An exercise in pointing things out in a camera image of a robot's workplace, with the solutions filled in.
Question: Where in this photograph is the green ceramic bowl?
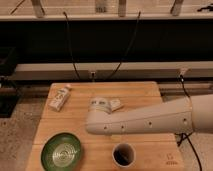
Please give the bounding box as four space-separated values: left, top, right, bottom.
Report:
41 132 82 171

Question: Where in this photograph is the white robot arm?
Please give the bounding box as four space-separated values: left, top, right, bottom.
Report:
85 94 213 135

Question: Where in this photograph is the small white soap bar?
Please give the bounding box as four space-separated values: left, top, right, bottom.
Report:
110 99 123 111

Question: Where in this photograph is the black box at left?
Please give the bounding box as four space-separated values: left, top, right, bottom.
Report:
0 46 19 118

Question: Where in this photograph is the wall power outlet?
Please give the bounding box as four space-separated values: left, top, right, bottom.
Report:
89 71 96 81

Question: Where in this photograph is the right black hanging cable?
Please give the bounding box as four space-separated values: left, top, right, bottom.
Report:
107 10 142 81

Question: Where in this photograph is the black hanging cable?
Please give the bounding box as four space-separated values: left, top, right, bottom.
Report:
107 10 142 81
62 11 81 81

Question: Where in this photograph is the left black hanging cable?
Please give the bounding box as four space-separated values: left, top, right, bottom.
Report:
62 11 81 81

